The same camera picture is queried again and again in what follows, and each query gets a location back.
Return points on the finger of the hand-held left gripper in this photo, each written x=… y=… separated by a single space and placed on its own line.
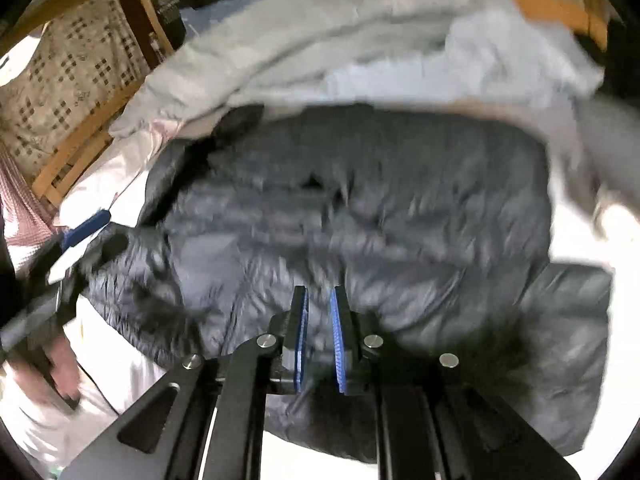
x=87 y=227

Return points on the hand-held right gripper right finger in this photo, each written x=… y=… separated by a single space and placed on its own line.
x=340 y=340

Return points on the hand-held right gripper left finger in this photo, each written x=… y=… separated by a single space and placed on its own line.
x=300 y=340

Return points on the black down jacket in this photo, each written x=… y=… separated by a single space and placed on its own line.
x=375 y=200

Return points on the person's left hand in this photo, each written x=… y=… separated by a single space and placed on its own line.
x=62 y=365

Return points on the pink floral pillow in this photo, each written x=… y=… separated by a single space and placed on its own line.
x=115 y=175

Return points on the person's pink checkered clothing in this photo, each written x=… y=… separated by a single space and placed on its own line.
x=22 y=210

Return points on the brown checkered curtain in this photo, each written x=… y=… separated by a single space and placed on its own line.
x=75 y=75

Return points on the clear plastic bottle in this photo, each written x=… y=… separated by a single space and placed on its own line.
x=155 y=45

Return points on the blue pillow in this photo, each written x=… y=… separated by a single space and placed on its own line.
x=200 y=22

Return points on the light blue floral duvet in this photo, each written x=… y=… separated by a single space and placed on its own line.
x=300 y=35

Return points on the folded grey garment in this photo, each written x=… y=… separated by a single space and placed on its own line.
x=605 y=130

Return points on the orange pillow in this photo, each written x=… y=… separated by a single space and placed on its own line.
x=550 y=10

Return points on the wooden bunk bed frame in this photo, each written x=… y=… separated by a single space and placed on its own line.
x=150 y=15

